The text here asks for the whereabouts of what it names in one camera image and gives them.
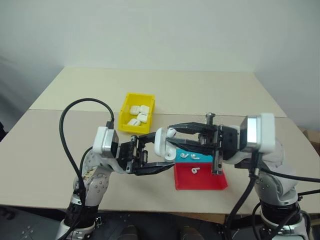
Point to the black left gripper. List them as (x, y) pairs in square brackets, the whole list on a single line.
[(130, 153)]

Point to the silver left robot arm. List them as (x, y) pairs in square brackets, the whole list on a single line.
[(97, 182)]

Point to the black robot base panel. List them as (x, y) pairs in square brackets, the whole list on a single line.
[(27, 223)]

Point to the dark rounded shape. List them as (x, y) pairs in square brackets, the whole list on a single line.
[(129, 233)]

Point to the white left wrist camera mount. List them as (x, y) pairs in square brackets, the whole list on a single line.
[(103, 141)]

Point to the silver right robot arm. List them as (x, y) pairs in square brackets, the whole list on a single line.
[(275, 180)]

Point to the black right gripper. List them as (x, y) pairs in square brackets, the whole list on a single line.
[(228, 141)]

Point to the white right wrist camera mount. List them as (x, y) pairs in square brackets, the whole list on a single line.
[(265, 132)]

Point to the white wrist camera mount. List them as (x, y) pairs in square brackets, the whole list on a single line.
[(265, 132), (103, 141)]

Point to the yellow plastic bin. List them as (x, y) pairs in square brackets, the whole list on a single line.
[(125, 120)]

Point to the blue plastic tray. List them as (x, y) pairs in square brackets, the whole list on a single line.
[(206, 159)]

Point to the white earbud case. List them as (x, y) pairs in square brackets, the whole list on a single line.
[(142, 117), (134, 110), (144, 109), (160, 145), (134, 122)]

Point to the closed white earbud case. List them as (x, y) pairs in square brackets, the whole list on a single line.
[(134, 122), (144, 109), (142, 117), (134, 110)]

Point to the white earbud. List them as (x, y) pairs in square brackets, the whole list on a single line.
[(184, 155), (171, 132), (194, 156), (195, 170)]

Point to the red plastic tray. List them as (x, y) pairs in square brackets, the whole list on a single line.
[(200, 181)]

